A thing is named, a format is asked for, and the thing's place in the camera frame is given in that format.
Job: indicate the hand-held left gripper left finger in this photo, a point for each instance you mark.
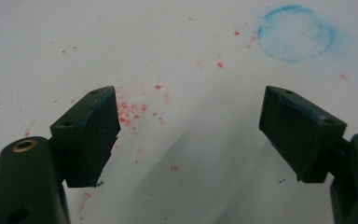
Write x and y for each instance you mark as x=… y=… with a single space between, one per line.
x=85 y=140

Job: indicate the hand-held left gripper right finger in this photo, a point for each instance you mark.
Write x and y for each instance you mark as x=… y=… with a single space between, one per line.
x=301 y=137

